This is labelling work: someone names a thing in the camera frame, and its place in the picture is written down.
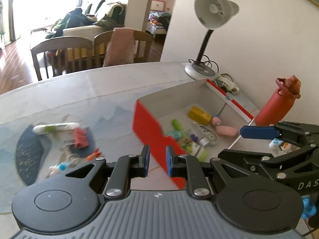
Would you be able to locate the fruit label jar green lid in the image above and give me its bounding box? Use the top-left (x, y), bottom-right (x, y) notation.
top-left (178, 137), bottom-right (208, 162)

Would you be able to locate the orange toy figure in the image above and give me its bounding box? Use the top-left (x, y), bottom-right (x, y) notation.
top-left (86, 148), bottom-right (102, 161)

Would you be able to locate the pink narwhal girl figurine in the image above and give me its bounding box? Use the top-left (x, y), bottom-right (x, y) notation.
top-left (211, 117), bottom-right (238, 137)

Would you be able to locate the grey correction tape dispenser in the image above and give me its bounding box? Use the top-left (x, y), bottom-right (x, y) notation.
top-left (203, 127), bottom-right (219, 146)

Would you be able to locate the green plastic tube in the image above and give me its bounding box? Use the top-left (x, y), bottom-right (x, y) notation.
top-left (171, 119), bottom-right (185, 136)

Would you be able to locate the red cardboard box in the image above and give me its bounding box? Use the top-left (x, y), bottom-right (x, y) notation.
top-left (132, 80), bottom-right (258, 190)

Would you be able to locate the yellow cardboard box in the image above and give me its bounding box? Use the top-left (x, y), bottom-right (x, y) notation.
top-left (188, 106), bottom-right (212, 126)

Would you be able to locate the pink binder clip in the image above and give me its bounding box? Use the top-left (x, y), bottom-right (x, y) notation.
top-left (66, 128), bottom-right (89, 149)

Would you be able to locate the small blue white toy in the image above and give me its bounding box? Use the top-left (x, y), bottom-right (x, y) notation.
top-left (47, 162), bottom-right (71, 178)

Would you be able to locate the white green glue tube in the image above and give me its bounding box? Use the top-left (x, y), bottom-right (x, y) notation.
top-left (32, 122), bottom-right (80, 135)

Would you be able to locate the teal stone egg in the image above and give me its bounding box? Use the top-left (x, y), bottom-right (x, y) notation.
top-left (167, 130), bottom-right (183, 141)

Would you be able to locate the blue gloved right hand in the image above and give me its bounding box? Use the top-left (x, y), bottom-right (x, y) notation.
top-left (301, 195), bottom-right (317, 219)

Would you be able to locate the small white bottle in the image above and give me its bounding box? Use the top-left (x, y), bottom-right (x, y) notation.
top-left (269, 138), bottom-right (284, 151)

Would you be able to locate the white power strip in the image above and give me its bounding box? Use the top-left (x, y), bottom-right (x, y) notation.
top-left (215, 75), bottom-right (240, 94)

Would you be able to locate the red water bottle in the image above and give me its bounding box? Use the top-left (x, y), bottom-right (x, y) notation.
top-left (255, 75), bottom-right (301, 126)

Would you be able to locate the blue landscape table mat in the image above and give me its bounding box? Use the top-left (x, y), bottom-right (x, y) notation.
top-left (1, 93), bottom-right (143, 213)

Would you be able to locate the wooden chair with pink cloth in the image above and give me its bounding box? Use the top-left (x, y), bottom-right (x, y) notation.
top-left (93, 27), bottom-right (153, 67)

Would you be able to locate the grey desk lamp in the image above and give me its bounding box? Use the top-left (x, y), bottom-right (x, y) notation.
top-left (184, 0), bottom-right (239, 80)

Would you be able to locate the dark wooden dining chair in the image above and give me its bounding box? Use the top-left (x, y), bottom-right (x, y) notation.
top-left (30, 36), bottom-right (94, 81)

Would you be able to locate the sofa with clothes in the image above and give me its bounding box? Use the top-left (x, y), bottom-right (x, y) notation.
top-left (45, 0), bottom-right (127, 39)

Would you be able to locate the metal key ring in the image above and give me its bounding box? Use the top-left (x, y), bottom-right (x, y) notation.
top-left (62, 153), bottom-right (82, 167)

